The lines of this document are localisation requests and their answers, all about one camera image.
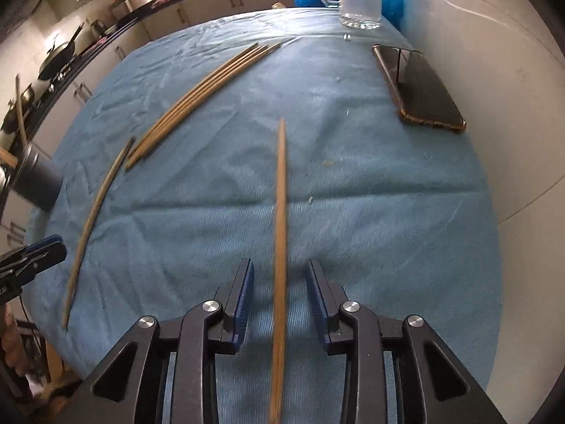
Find black smartphone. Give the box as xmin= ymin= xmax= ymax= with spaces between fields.
xmin=372 ymin=44 xmax=467 ymax=133

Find cream base cabinets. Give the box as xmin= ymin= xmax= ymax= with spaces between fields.
xmin=0 ymin=0 xmax=319 ymax=248

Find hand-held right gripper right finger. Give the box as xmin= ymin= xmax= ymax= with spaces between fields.
xmin=305 ymin=260 xmax=508 ymax=424

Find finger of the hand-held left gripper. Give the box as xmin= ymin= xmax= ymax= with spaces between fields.
xmin=0 ymin=249 xmax=40 ymax=283
xmin=22 ymin=235 xmax=68 ymax=271

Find steel pot with red lid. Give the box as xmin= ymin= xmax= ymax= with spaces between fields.
xmin=110 ymin=0 xmax=156 ymax=15

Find person's left hand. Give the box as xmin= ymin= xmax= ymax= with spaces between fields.
xmin=0 ymin=308 xmax=25 ymax=376

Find blue table cloth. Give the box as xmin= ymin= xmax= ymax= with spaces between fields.
xmin=22 ymin=6 xmax=501 ymax=424

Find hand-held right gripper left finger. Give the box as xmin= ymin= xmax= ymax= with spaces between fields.
xmin=57 ymin=258 xmax=256 ymax=424

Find bundle of wooden chopsticks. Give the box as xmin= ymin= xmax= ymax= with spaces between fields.
xmin=125 ymin=42 xmax=283 ymax=169

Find dark chopstick holder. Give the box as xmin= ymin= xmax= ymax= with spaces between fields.
xmin=13 ymin=141 xmax=64 ymax=213

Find black wok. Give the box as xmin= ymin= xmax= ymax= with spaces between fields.
xmin=39 ymin=22 xmax=85 ymax=81

